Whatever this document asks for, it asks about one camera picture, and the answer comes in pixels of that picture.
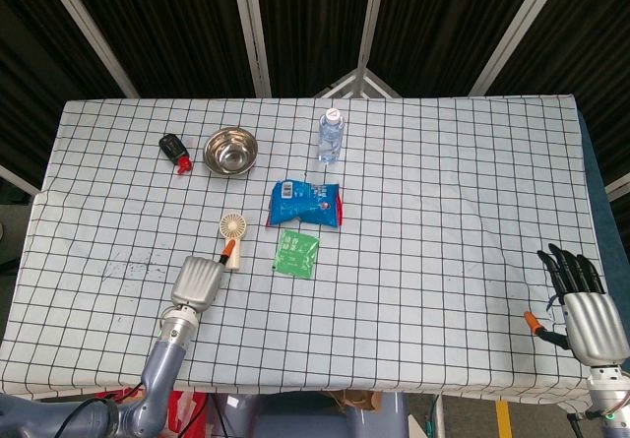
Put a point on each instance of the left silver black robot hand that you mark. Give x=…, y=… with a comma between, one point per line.
x=197, y=283

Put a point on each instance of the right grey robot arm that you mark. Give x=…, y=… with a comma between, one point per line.
x=610, y=398

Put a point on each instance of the white checkered tablecloth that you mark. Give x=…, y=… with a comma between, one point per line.
x=394, y=261

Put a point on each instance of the red patterned bag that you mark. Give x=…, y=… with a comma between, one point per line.
x=187, y=413

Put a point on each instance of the brown paper bag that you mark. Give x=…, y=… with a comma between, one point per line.
x=357, y=401

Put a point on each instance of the white metal frame stand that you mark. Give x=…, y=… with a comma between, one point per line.
x=357, y=83

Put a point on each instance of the stainless steel bowl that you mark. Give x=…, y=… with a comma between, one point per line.
x=230, y=151

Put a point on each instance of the small white handheld fan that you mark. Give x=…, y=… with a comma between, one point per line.
x=233, y=233

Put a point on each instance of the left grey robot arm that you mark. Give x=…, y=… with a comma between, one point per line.
x=157, y=374

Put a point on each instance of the green sachet packet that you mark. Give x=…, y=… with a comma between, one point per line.
x=296, y=253

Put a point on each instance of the black bottle with red cap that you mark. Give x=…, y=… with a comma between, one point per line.
x=174, y=150

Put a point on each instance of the blue snack packet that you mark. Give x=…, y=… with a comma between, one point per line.
x=305, y=204

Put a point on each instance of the grey robot base column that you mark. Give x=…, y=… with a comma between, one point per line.
x=305, y=418

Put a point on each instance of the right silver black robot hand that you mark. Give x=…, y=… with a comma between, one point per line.
x=588, y=327

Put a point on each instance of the clear plastic water bottle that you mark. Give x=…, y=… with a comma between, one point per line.
x=330, y=136

